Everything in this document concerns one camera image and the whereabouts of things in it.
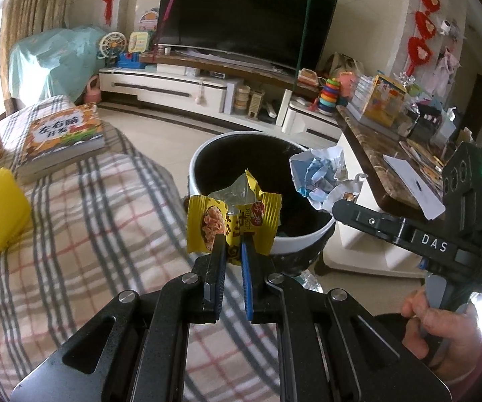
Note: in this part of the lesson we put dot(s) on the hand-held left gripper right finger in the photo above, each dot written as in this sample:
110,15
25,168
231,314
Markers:
247,276

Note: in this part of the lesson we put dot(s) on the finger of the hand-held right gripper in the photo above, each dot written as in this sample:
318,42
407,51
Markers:
362,220

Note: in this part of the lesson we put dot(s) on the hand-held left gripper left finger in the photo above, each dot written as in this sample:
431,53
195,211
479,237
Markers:
220,259

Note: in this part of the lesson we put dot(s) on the yellow snack wrapper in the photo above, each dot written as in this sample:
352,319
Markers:
207,226

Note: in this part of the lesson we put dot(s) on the white blue paper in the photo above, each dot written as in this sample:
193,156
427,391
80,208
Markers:
320,176

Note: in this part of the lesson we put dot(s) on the white black trash bin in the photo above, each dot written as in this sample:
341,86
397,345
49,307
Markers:
266,155

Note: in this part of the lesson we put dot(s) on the yellow spiky plastic toy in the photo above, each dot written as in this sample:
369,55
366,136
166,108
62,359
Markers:
0,209

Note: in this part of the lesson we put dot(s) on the person's right hand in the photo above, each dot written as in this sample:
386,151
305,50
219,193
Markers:
446,331

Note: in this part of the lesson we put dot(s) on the white paper sheet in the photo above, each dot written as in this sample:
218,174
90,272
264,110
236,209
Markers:
412,184

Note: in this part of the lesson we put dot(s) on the brown marble side counter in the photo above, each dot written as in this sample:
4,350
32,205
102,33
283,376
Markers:
375,155

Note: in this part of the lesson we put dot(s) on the yellow toy box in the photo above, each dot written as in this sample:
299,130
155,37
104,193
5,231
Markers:
385,96

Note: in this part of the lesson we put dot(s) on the clear drawer organizer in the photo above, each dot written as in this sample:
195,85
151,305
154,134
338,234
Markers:
362,92

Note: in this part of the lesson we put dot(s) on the orange toy register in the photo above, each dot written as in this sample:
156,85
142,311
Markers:
308,77

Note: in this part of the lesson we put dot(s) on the beige shopping bag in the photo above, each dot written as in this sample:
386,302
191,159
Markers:
341,65

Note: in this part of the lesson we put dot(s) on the wooden toy steamers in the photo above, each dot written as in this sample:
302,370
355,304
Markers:
243,100

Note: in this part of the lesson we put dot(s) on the pink hanging garment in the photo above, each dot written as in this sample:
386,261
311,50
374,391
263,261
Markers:
450,63

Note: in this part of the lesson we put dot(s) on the pink hanging brush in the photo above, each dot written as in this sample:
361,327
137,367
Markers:
201,94

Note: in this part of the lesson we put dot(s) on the white television cabinet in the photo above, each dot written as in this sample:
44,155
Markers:
190,88

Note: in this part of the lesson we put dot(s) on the orange children's book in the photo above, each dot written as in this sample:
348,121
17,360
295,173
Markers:
60,138

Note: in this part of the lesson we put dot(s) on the pink toy watering can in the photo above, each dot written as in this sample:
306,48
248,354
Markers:
93,88

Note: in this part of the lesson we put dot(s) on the blue toy tray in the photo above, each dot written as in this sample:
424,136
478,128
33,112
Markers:
130,60

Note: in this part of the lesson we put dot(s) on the green toy phone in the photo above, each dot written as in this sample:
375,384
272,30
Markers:
138,42

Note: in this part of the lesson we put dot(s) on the ferris wheel toy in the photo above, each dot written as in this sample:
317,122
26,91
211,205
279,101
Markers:
113,48

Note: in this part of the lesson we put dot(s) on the black television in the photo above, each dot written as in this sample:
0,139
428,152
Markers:
245,12

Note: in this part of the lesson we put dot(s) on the pink toy house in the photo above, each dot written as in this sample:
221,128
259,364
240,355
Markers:
148,19

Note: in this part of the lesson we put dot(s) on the furniture under light blue cover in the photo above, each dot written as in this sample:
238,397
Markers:
52,63

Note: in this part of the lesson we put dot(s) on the beige curtain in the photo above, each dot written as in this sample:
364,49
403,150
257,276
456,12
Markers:
35,4

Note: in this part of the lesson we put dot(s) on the white security camera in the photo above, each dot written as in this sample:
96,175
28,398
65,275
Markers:
446,25

